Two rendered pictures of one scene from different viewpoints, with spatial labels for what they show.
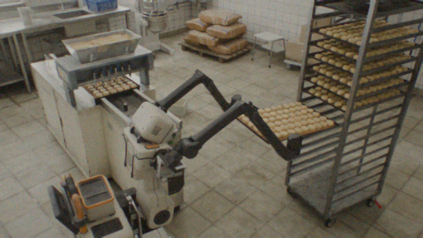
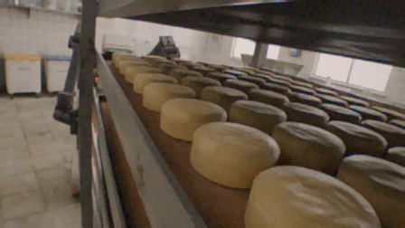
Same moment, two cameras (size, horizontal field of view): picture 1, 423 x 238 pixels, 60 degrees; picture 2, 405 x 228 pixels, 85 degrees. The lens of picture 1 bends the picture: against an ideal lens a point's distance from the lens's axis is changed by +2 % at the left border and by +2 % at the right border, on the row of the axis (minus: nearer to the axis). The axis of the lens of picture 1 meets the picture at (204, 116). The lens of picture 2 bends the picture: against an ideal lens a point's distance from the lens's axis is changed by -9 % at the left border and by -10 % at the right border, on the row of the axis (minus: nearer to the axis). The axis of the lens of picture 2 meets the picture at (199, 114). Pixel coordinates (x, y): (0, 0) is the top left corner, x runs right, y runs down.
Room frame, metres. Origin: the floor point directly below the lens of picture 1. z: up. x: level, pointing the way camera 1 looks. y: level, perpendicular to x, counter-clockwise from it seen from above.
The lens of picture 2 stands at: (2.35, -1.44, 1.38)
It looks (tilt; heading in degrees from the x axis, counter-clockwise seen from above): 17 degrees down; 91
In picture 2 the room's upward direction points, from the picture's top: 9 degrees clockwise
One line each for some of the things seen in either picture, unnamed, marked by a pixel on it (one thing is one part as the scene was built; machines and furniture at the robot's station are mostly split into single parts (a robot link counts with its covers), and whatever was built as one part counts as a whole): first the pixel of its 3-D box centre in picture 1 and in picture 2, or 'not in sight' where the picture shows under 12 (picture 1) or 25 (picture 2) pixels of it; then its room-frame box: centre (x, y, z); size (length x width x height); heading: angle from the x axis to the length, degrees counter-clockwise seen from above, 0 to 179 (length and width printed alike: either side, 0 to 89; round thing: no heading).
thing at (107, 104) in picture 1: (89, 88); not in sight; (2.86, 1.01, 0.87); 2.01 x 0.03 x 0.07; 37
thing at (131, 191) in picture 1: (144, 207); not in sight; (1.67, 0.37, 0.62); 0.28 x 0.27 x 0.25; 29
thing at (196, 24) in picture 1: (206, 22); not in sight; (6.56, -0.04, 0.47); 0.72 x 0.42 x 0.17; 135
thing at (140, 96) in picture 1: (119, 80); not in sight; (3.04, 0.78, 0.87); 2.01 x 0.03 x 0.07; 37
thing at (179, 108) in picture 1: (174, 106); not in sight; (4.02, 0.38, 0.08); 0.30 x 0.22 x 0.16; 79
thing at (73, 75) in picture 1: (107, 74); not in sight; (2.86, 0.83, 1.01); 0.72 x 0.33 x 0.34; 127
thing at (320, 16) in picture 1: (347, 12); not in sight; (2.60, -1.01, 1.59); 0.64 x 0.03 x 0.03; 119
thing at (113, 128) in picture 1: (142, 155); not in sight; (2.46, 0.52, 0.45); 0.70 x 0.34 x 0.90; 37
